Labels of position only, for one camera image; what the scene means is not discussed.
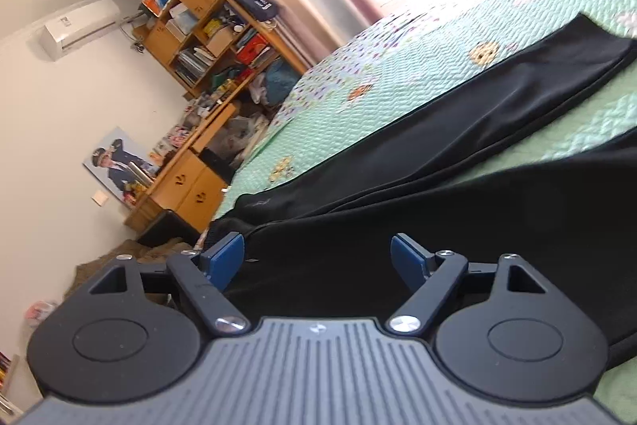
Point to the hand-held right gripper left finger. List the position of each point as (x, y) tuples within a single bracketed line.
[(224, 258)]

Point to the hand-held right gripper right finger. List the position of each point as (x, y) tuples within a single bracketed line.
[(408, 258)]

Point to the black pants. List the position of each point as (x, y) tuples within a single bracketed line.
[(448, 226)]

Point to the wooden desk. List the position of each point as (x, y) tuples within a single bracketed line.
[(189, 186)]

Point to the clear plastic bag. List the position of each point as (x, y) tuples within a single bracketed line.
[(241, 138)]

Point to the child pilot poster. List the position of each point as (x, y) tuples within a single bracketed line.
[(119, 166)]

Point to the blue fabric bag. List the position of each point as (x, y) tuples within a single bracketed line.
[(281, 79)]

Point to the green quilted bee bedspread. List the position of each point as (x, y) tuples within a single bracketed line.
[(423, 66)]

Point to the red box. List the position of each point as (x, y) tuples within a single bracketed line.
[(254, 50)]

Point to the cardboard box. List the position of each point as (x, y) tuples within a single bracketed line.
[(221, 40)]

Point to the navy tote bag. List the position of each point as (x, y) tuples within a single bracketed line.
[(256, 2)]

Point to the white air conditioner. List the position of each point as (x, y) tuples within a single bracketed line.
[(79, 29)]

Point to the wall light switch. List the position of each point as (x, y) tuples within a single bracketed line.
[(100, 198)]

